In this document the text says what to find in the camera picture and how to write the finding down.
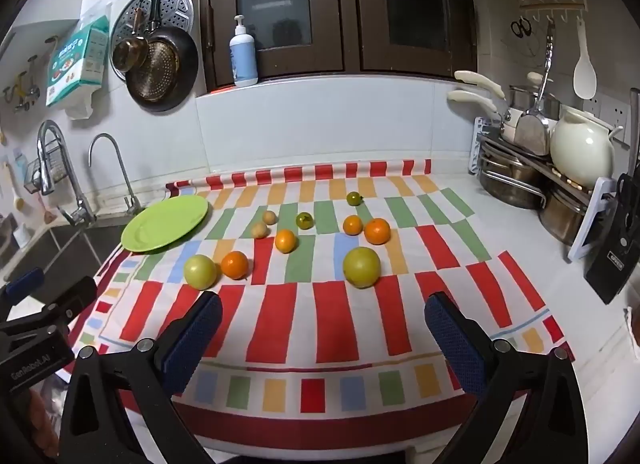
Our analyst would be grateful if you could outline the metal spatula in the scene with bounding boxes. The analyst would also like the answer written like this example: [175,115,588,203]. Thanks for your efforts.
[514,22,557,156]

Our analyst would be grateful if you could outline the white rice paddle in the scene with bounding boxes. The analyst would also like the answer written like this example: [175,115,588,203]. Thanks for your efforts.
[573,17,598,100]

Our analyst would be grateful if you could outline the black frying pan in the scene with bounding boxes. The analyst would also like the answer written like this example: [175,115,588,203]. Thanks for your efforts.
[125,0,200,113]

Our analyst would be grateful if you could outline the stainless steel pot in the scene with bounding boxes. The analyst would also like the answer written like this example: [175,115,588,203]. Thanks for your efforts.
[479,141,547,210]
[538,183,602,246]
[509,85,562,121]

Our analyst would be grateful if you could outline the green and white package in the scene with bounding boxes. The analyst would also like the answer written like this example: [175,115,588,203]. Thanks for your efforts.
[45,15,111,119]

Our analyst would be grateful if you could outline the round metal steamer plate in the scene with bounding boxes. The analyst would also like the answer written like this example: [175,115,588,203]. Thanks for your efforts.
[109,0,194,80]

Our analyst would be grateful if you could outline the black knife block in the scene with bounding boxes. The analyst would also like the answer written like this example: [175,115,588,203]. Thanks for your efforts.
[583,172,640,305]

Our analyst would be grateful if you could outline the yellow-green apple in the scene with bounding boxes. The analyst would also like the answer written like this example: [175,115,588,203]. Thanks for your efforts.
[183,254,218,290]
[343,247,382,289]

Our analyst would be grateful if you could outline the white dish rack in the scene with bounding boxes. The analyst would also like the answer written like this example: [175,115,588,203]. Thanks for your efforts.
[472,116,617,263]

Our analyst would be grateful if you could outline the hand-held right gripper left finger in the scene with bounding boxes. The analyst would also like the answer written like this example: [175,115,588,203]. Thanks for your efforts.
[59,291,224,464]

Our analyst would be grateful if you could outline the dark brown window frame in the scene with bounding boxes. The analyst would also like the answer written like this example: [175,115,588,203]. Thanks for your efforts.
[189,0,479,95]

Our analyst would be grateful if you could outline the chrome gooseneck faucet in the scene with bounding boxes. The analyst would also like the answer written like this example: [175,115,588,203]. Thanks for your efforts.
[88,133,142,215]

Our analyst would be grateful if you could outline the chrome pull-down faucet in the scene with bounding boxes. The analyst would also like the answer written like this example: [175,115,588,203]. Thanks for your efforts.
[37,120,97,225]

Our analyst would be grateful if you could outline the white hook rail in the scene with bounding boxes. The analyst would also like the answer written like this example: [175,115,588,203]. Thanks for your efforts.
[519,0,587,25]

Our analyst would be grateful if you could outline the small copper saucepan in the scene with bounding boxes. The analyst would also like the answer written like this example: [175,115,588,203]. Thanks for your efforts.
[112,8,151,73]

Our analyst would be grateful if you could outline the green plate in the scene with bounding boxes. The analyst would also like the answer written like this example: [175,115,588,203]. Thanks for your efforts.
[121,195,210,254]

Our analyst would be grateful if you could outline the stainless steel sink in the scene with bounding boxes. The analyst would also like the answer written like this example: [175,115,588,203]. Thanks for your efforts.
[0,223,128,287]

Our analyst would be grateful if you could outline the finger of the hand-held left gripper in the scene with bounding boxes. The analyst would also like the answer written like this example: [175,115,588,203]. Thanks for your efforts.
[0,267,46,317]
[0,276,98,339]

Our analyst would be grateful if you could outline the large orange mandarin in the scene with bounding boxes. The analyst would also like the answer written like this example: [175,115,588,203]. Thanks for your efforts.
[364,218,392,245]
[220,251,250,280]

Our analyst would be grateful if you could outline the white-handled knife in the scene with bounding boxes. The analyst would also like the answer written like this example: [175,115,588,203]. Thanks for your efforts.
[454,70,506,97]
[447,90,499,114]

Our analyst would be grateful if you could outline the gold perforated colander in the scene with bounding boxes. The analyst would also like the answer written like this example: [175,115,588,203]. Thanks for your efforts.
[137,41,181,102]

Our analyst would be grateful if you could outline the white pump bottle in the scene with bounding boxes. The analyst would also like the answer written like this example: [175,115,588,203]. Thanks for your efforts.
[229,15,259,88]

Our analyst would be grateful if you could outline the striped tablecloth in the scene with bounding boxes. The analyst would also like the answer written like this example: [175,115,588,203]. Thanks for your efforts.
[67,160,576,437]

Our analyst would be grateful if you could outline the white ceramic pot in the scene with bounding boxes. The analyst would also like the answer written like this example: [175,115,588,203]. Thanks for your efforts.
[549,108,625,186]

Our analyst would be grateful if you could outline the wall outlet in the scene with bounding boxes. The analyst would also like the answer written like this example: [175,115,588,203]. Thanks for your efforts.
[584,95,632,127]

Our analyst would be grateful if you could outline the yellow wall hooks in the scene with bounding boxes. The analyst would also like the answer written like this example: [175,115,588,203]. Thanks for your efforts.
[2,56,42,114]

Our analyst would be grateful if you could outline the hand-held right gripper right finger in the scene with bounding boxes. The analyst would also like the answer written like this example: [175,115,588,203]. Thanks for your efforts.
[424,292,589,464]

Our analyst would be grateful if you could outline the black wire basket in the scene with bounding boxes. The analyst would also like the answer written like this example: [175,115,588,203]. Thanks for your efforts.
[23,157,69,193]

